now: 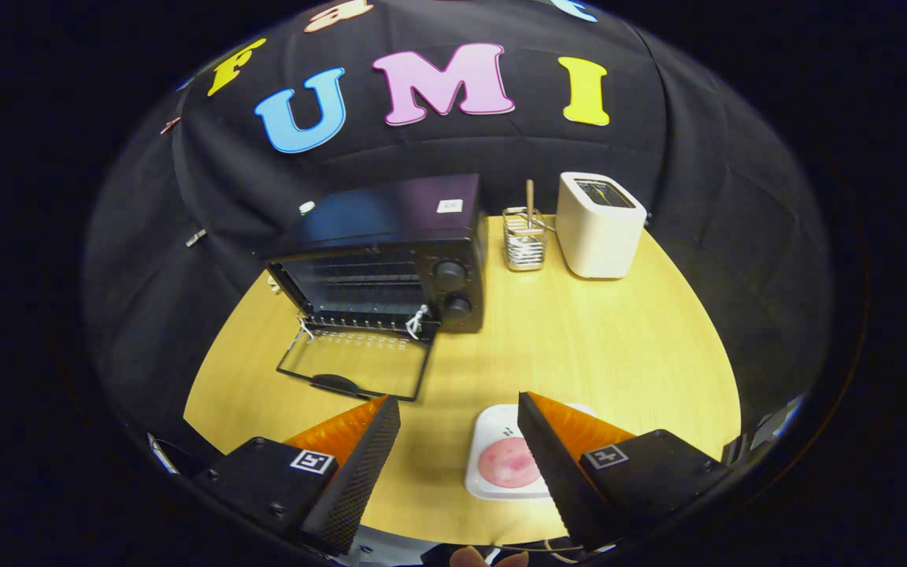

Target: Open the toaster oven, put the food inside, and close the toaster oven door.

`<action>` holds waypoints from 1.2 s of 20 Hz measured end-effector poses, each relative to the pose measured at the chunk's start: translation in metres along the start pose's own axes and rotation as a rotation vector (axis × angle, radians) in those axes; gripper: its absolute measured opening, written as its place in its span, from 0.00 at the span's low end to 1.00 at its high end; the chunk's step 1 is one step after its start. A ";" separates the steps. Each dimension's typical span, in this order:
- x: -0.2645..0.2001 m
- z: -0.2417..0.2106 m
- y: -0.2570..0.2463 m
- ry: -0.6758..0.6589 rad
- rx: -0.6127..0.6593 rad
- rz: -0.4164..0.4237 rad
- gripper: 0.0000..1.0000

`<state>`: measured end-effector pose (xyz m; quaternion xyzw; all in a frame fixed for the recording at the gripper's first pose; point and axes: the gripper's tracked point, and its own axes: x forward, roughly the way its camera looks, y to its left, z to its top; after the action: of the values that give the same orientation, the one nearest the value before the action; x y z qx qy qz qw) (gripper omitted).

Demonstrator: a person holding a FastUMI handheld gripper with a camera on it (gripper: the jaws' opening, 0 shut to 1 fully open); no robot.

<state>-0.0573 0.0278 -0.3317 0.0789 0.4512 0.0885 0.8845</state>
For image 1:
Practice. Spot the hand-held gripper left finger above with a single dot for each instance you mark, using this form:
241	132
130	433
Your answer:
359	480

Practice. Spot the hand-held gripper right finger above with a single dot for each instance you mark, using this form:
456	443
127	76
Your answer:
552	472

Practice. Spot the pink round meat slice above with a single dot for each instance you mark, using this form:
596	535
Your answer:
505	465

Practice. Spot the white square plate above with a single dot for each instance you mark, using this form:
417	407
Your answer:
493	425

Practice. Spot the black toaster oven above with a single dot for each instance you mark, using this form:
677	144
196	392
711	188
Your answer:
390	228

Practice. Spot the white toaster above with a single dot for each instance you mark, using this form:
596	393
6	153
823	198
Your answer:
595	236

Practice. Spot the small patterned flat dish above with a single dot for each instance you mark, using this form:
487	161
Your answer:
272	283

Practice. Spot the wooden stick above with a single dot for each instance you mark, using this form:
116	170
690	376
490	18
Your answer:
531	201

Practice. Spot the small white bottle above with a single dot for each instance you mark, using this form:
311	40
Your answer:
307	208

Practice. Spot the silver clip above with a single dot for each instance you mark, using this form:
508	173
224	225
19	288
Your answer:
195	236

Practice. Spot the pink clip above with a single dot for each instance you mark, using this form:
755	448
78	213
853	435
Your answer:
170	124

